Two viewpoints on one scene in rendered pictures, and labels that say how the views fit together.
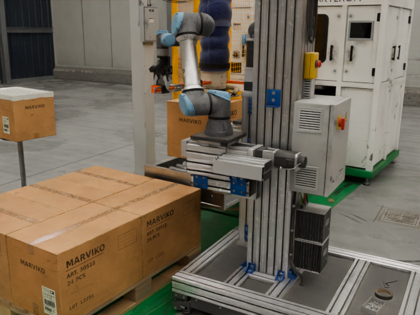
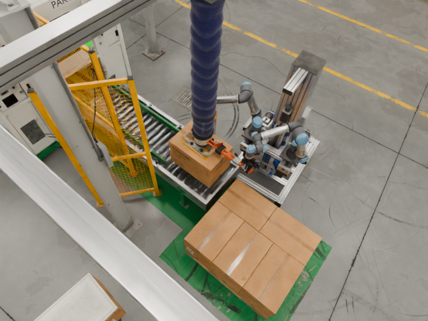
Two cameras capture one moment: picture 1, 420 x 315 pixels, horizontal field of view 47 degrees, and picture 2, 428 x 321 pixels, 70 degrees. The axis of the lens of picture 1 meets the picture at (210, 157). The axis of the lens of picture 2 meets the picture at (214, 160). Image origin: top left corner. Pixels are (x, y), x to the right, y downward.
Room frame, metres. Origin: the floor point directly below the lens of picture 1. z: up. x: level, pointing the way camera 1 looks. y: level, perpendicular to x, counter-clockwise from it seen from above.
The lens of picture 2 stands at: (3.35, 1.94, 3.89)
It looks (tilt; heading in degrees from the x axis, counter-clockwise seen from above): 58 degrees down; 270
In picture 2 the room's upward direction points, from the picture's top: 6 degrees clockwise
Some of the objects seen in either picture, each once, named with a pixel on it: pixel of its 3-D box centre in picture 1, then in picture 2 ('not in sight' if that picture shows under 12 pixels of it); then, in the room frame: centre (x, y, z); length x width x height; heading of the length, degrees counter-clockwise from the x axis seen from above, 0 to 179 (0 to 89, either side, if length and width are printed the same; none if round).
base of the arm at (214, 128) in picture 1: (219, 124); (293, 151); (2.49, -0.05, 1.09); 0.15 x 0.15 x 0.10
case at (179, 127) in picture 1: (212, 125); (200, 153); (3.53, -0.02, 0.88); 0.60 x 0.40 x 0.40; 147
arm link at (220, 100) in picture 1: (217, 102); (297, 146); (2.49, -0.04, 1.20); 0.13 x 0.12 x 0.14; 111
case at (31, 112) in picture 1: (17, 112); (79, 320); (4.38, 1.79, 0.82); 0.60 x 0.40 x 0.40; 52
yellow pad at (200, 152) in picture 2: not in sight; (196, 147); (3.57, 0.05, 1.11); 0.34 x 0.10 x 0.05; 146
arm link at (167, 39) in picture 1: (169, 39); (260, 147); (2.94, 0.25, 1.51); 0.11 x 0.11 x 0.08; 21
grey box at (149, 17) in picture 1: (149, 24); (100, 151); (4.35, 0.54, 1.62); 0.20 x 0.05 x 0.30; 147
